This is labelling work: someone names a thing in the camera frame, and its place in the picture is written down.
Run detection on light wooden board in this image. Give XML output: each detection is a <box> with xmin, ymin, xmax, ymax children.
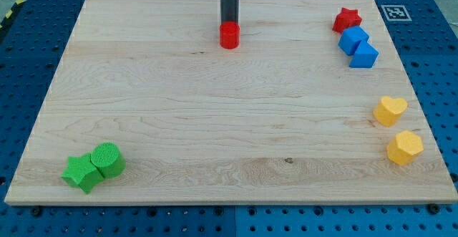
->
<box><xmin>5</xmin><ymin>0</ymin><xmax>457</xmax><ymax>206</ymax></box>

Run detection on green cylinder block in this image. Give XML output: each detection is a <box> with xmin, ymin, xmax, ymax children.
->
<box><xmin>91</xmin><ymin>142</ymin><xmax>125</xmax><ymax>178</ymax></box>

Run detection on blue cube block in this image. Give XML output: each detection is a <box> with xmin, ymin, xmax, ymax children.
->
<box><xmin>338</xmin><ymin>26</ymin><xmax>369</xmax><ymax>56</ymax></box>

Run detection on blue triangular block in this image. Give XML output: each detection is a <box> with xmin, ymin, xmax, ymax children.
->
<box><xmin>349</xmin><ymin>42</ymin><xmax>379</xmax><ymax>68</ymax></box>

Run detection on red star block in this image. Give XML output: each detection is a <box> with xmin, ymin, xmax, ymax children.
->
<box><xmin>332</xmin><ymin>7</ymin><xmax>362</xmax><ymax>34</ymax></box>

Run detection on yellow heart block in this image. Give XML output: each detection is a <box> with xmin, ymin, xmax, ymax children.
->
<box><xmin>373</xmin><ymin>96</ymin><xmax>408</xmax><ymax>127</ymax></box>

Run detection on green star block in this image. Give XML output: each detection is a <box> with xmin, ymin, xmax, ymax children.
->
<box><xmin>61</xmin><ymin>153</ymin><xmax>104</xmax><ymax>194</ymax></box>

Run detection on yellow hexagon block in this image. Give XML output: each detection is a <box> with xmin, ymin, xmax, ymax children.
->
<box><xmin>386</xmin><ymin>130</ymin><xmax>424</xmax><ymax>165</ymax></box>

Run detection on black white fiducial marker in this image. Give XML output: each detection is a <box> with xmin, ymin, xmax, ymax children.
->
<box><xmin>381</xmin><ymin>4</ymin><xmax>411</xmax><ymax>21</ymax></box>

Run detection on yellow black hazard tape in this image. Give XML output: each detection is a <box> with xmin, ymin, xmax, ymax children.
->
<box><xmin>1</xmin><ymin>0</ymin><xmax>27</xmax><ymax>29</ymax></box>

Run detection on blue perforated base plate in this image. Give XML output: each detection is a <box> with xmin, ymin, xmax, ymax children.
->
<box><xmin>1</xmin><ymin>0</ymin><xmax>457</xmax><ymax>236</ymax></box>

